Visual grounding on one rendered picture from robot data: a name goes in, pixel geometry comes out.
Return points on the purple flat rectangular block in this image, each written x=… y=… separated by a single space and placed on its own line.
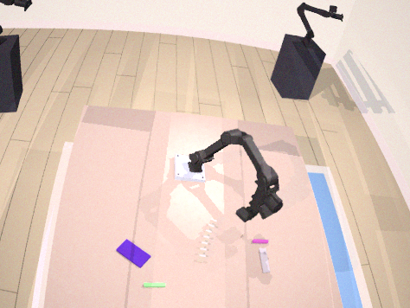
x=133 y=253

